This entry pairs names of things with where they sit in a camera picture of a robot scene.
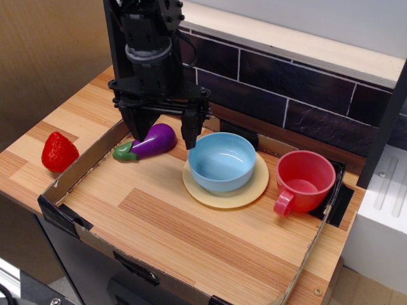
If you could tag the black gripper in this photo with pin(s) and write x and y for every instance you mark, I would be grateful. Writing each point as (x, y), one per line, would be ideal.
(158, 86)

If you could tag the light blue plastic bowl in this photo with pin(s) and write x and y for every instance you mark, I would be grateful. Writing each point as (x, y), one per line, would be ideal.
(222, 162)

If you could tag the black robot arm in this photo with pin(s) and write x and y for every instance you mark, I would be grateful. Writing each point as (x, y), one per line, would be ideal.
(143, 29)

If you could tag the yellow plastic plate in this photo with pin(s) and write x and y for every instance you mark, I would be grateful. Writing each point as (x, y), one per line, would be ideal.
(240, 197)

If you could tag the purple toy eggplant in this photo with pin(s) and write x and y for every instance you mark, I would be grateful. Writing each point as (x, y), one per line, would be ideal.
(160, 139)

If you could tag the red toy strawberry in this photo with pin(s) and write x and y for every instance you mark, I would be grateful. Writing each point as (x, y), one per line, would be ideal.
(59, 153)

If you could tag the red plastic cup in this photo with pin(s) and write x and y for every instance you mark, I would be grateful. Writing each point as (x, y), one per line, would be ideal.
(304, 179)

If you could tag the dark brick backsplash panel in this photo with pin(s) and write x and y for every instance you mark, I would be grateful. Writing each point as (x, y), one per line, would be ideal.
(322, 105)

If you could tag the cardboard border with black tape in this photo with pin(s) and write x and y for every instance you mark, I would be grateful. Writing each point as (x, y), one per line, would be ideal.
(152, 242)

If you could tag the white side cabinet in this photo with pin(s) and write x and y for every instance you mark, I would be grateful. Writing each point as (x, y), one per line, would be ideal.
(376, 245)

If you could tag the black vertical post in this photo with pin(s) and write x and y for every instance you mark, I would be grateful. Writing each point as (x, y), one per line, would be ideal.
(386, 127)

